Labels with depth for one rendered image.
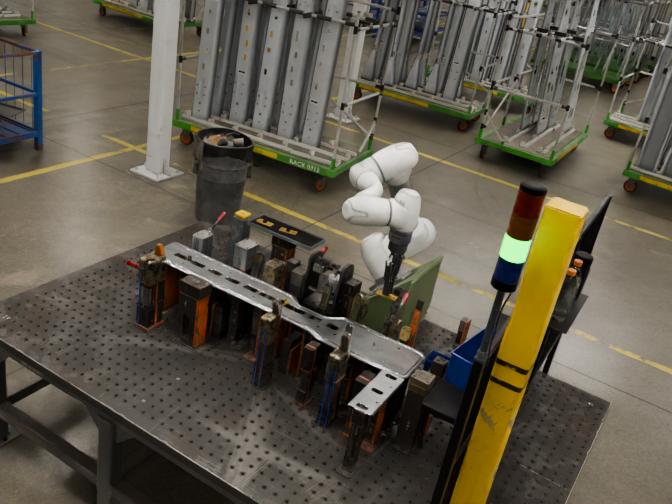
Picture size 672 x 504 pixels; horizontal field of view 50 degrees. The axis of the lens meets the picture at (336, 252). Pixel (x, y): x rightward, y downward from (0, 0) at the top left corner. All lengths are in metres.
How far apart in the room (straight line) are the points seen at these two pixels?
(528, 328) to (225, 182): 4.18
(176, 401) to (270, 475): 0.54
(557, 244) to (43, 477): 2.66
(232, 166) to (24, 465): 3.01
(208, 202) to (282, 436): 3.42
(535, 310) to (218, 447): 1.38
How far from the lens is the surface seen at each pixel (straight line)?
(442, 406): 2.74
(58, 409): 4.13
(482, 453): 2.37
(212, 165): 5.90
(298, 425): 3.01
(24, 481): 3.77
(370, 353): 2.96
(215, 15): 7.60
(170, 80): 6.80
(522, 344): 2.14
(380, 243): 3.65
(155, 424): 2.95
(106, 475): 3.35
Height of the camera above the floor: 2.63
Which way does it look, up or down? 26 degrees down
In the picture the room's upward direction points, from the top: 11 degrees clockwise
